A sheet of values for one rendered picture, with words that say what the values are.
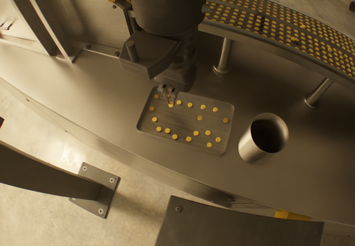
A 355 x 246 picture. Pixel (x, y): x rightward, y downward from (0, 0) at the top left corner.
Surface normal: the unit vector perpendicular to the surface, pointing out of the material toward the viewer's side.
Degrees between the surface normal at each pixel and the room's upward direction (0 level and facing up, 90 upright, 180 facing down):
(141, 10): 90
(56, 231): 0
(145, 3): 90
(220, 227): 0
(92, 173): 0
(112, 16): 90
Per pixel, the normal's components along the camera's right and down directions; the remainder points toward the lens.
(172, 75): -0.46, 0.77
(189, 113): -0.04, -0.46
